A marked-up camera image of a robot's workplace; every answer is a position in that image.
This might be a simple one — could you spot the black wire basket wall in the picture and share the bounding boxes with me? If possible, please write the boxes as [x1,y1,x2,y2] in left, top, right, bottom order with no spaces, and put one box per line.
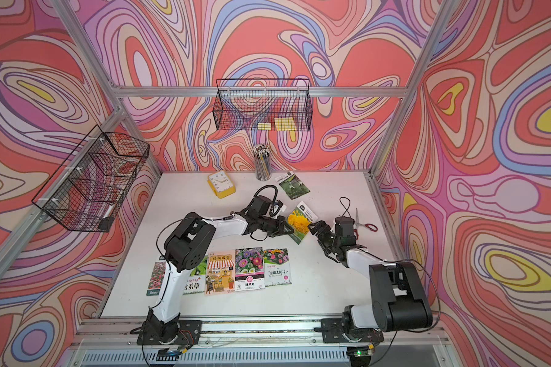
[32,126,150,232]
[212,77,313,132]

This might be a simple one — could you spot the green mimosa seed packet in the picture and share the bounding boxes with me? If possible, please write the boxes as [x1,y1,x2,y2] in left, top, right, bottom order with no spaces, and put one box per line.
[184,256,208,295]

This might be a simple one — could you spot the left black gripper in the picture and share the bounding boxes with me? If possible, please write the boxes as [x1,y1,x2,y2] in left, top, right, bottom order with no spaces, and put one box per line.
[257,216,296,238]

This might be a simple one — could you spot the yellow sunflower seed packet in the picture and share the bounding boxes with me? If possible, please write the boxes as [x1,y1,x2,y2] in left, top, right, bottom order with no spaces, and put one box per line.
[287,201,319,244]

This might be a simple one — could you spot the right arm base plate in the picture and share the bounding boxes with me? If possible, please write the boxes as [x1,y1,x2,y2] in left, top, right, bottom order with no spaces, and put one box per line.
[314,318,384,346]

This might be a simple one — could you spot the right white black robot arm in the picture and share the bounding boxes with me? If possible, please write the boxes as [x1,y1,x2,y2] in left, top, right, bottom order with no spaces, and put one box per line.
[309,217,435,343]

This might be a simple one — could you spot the orange shop seed packet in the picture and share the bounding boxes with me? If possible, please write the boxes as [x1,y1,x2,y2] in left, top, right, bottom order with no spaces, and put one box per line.
[205,250,235,295]

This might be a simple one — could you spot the pink flower field seed packet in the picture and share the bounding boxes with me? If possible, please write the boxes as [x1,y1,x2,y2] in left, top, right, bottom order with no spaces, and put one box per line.
[146,261,166,297]

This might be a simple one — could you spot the small yellow sticky notes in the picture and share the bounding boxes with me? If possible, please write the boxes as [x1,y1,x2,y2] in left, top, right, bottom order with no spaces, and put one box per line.
[257,122,272,131]

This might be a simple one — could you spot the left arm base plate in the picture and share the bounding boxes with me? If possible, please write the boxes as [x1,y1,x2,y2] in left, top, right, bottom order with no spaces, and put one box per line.
[137,319,202,347]

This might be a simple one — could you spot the black wire basket left wall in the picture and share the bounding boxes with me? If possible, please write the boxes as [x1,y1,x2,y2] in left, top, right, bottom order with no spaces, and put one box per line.
[32,126,150,232]

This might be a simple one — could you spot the clear cup of pencils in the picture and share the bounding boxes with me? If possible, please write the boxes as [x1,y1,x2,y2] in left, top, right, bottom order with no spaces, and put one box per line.
[253,144,271,181]

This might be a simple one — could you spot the yellow alarm clock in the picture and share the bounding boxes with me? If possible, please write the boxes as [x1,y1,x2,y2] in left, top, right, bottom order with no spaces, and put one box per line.
[208,170,236,199]

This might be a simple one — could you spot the red handled scissors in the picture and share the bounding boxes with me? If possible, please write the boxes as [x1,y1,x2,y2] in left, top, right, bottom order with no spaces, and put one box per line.
[354,208,379,232]

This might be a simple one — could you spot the chrysanthemum seed packet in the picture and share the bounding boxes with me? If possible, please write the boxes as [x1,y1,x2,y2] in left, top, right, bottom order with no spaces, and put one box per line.
[234,247,266,292]

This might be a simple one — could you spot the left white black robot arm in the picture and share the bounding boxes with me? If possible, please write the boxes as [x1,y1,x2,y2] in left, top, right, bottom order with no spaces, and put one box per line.
[137,184,294,347]

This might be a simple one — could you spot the black wire basket back wall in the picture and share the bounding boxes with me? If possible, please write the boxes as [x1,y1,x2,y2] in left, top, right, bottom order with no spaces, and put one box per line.
[212,77,313,132]

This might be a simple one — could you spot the white sunflowers seed packet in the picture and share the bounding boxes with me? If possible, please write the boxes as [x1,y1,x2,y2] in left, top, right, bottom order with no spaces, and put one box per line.
[263,249,292,287]

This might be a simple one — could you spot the green gourd seed packet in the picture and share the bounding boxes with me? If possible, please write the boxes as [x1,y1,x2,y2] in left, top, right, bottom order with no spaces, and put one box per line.
[275,171,310,200]

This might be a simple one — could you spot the yellow sticky note pad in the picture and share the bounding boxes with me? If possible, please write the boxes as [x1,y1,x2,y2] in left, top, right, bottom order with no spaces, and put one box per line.
[274,117,297,132]

